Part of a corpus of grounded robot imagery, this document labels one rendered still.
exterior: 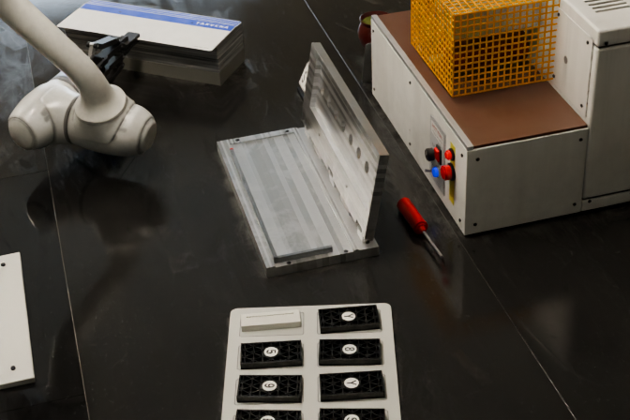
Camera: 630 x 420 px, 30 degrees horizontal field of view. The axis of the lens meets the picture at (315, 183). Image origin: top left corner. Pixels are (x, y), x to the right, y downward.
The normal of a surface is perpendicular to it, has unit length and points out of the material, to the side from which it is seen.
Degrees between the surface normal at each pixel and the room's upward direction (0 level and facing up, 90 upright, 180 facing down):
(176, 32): 0
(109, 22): 0
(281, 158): 0
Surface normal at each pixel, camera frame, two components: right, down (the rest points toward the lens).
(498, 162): 0.26, 0.53
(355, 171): -0.95, 0.04
